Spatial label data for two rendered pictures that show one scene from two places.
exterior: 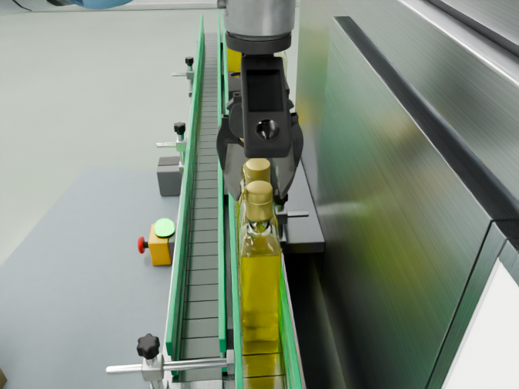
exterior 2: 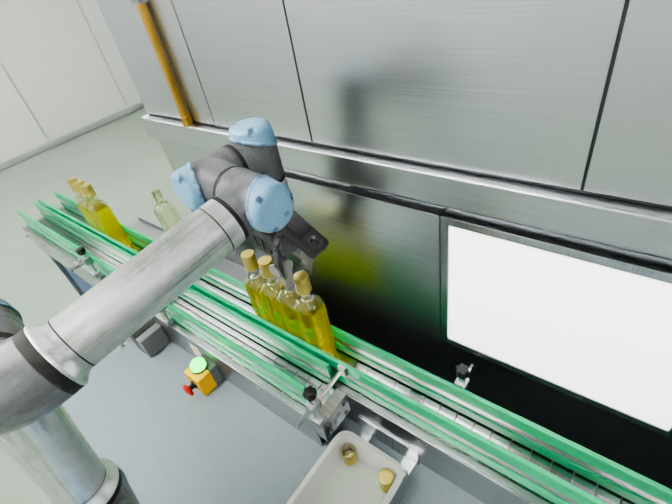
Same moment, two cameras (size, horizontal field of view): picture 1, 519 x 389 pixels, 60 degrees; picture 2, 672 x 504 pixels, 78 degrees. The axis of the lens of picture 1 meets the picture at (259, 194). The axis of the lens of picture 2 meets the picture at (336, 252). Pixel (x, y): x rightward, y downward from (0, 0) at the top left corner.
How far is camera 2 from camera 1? 0.48 m
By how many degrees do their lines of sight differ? 33
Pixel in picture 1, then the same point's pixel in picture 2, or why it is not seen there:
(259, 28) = not seen: hidden behind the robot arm
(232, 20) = not seen: hidden behind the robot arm
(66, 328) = (199, 475)
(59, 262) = (134, 455)
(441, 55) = (377, 171)
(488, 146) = (422, 194)
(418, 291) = (415, 259)
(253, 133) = (312, 246)
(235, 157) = (287, 267)
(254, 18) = not seen: hidden behind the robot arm
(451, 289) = (433, 247)
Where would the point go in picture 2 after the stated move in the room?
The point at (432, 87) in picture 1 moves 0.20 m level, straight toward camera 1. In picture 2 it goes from (377, 184) to (445, 234)
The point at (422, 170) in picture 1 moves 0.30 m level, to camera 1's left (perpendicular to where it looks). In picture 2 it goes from (392, 215) to (279, 314)
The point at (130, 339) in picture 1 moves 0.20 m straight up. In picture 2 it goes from (247, 439) to (221, 396)
